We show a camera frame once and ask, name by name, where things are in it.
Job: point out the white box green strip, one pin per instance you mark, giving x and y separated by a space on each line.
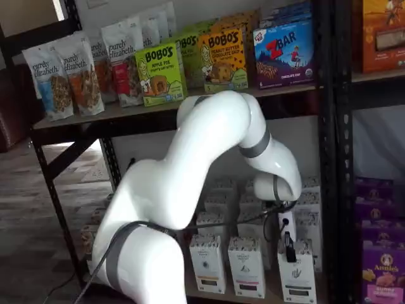
297 278
311 185
308 228

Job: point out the white box pink strip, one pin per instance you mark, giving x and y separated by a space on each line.
253 228
246 269
250 188
248 206

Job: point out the brown leather chair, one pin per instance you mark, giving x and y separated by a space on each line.
16 111

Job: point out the orange Annie's box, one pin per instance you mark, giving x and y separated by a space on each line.
379 38

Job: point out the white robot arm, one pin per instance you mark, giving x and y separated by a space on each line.
190 158

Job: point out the orange Bobo's peanut butter box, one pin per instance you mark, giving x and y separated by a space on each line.
221 63
234 22

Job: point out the white granola bag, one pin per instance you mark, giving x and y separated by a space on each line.
167 22
150 31

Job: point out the blue Zbar box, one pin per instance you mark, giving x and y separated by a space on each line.
284 63
284 16

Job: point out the blue purely elizabeth bag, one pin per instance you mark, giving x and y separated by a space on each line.
50 88

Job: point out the orange purely elizabeth bag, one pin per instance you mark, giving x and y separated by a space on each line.
83 85

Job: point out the brown purely elizabeth bag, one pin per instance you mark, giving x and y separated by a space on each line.
104 76

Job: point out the black metal shelf rack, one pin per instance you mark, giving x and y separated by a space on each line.
322 126
343 95

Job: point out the green Bobo's apple pie box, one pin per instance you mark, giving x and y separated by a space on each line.
161 79
190 63
205 28

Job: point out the purple Annie's box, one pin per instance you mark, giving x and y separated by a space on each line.
379 209
383 278
383 232
373 188

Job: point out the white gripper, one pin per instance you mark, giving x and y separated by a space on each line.
281 228

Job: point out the red purely elizabeth bag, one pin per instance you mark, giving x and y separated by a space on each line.
125 73

